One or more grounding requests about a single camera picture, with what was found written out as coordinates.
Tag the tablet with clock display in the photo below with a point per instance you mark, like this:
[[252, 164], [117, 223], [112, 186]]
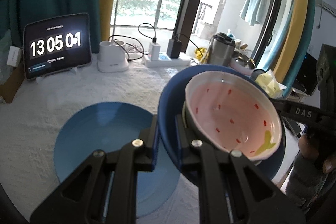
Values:
[[55, 45]]

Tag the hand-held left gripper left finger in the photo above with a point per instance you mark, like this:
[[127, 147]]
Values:
[[155, 142]]

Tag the person's right forearm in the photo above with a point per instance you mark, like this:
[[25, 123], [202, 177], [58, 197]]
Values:
[[302, 184]]

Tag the grey cloth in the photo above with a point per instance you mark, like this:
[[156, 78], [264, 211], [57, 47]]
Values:
[[256, 74]]

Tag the small white box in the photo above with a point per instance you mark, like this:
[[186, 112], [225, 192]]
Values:
[[13, 56]]

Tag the cardboard box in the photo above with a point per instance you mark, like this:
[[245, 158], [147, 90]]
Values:
[[13, 82]]

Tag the steel tumbler with black lid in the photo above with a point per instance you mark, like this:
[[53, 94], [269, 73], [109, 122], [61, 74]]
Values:
[[220, 52]]

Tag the white charger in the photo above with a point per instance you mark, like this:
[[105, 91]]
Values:
[[154, 50]]

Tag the black television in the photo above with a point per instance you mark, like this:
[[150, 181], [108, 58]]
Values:
[[307, 74]]

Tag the white desk lamp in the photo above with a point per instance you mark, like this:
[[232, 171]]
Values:
[[113, 61]]

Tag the white air conditioner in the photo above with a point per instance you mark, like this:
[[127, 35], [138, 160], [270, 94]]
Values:
[[329, 6]]

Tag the clear plastic bag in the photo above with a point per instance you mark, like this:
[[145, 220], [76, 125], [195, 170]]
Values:
[[5, 56]]

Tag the large blue plate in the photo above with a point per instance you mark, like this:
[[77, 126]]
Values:
[[105, 134]]

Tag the white textured tablecloth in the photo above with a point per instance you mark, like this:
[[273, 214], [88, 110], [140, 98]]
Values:
[[78, 87]]

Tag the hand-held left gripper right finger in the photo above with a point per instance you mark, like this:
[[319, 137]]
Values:
[[180, 134]]

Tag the steel bowl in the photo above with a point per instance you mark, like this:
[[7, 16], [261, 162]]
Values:
[[244, 60]]

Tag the yellow tissue pack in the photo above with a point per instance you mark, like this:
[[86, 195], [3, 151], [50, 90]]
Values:
[[270, 83]]

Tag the large blue bowl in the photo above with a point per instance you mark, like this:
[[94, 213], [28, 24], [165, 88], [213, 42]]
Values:
[[173, 98]]

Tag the white power strip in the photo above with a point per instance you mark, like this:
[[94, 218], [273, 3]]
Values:
[[162, 63]]

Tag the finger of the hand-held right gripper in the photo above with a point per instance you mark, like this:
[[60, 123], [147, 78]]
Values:
[[299, 112]]

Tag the light blue hanging towel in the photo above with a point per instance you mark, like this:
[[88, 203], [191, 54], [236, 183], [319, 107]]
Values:
[[256, 3]]

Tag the pink seed-print bowl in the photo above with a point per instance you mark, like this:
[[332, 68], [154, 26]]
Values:
[[231, 108]]

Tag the pale pink bowl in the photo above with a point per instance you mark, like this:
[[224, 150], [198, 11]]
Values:
[[240, 69]]

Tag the black charger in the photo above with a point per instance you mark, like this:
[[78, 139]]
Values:
[[174, 48]]

